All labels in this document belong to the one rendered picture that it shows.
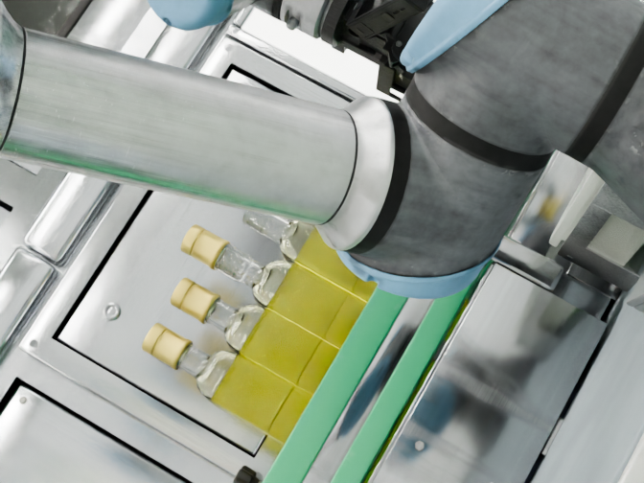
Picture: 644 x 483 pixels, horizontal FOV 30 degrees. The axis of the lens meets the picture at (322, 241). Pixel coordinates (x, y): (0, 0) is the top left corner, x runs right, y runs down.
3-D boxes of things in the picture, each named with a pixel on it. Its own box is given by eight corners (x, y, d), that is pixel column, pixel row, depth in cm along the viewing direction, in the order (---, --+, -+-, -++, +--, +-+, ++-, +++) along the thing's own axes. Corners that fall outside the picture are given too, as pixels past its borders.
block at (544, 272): (552, 285, 125) (492, 252, 126) (569, 261, 115) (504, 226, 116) (536, 314, 124) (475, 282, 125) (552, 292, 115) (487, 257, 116)
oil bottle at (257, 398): (389, 448, 129) (219, 349, 132) (392, 442, 123) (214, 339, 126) (363, 494, 127) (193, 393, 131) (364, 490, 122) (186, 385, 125)
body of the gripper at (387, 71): (465, 57, 117) (356, 2, 119) (476, 14, 109) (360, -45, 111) (427, 120, 115) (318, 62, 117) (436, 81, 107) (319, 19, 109)
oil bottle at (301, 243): (466, 311, 133) (299, 218, 136) (471, 299, 127) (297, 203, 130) (442, 355, 131) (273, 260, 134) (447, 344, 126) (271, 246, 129)
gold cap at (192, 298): (221, 300, 132) (188, 280, 133) (218, 292, 129) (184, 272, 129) (205, 327, 131) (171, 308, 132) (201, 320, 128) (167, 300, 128)
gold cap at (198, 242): (232, 246, 134) (198, 228, 135) (229, 238, 131) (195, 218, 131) (215, 273, 133) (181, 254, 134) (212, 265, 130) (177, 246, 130)
